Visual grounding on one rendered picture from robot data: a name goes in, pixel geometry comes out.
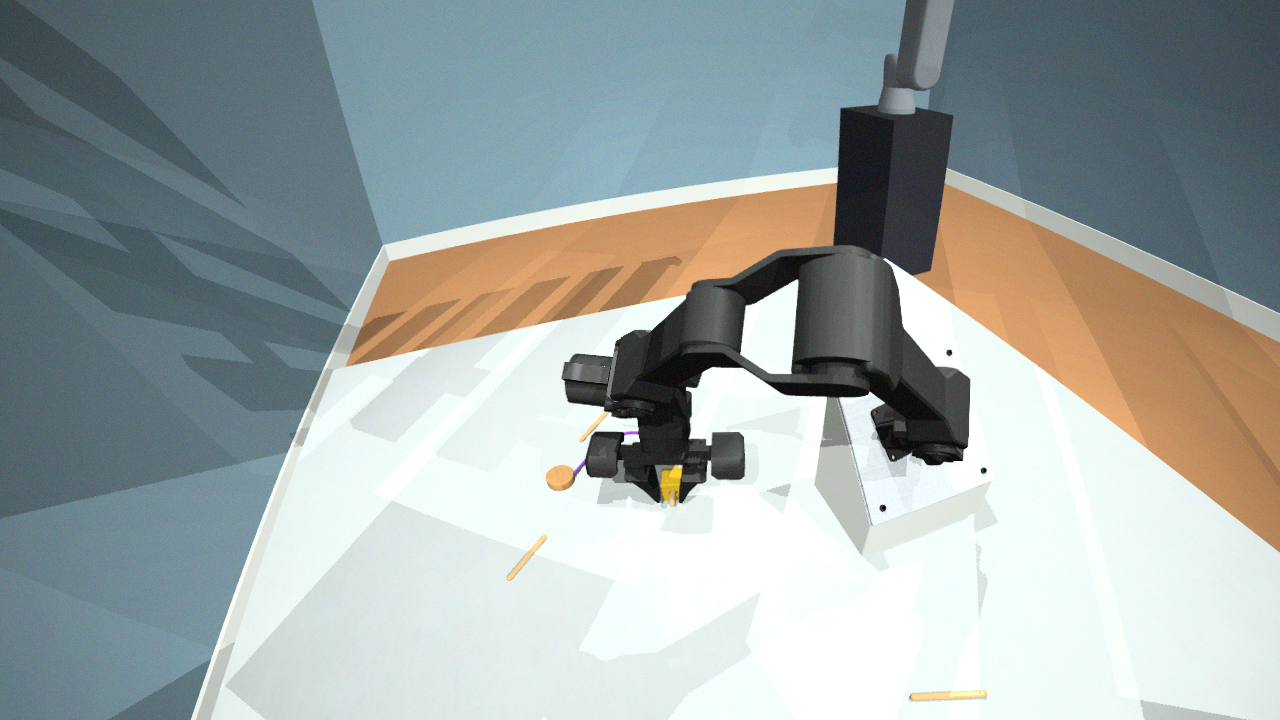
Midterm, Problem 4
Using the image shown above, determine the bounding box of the wooden stick with purple string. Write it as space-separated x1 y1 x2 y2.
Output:
573 432 678 507

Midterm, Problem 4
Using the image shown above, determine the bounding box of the yellow block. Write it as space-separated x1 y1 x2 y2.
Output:
660 469 681 500

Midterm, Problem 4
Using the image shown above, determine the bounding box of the round wooden button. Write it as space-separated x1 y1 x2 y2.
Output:
547 465 575 491

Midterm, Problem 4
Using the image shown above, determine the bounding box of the thin wooden stick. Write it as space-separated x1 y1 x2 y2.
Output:
580 413 608 442
910 691 988 701
506 534 548 582

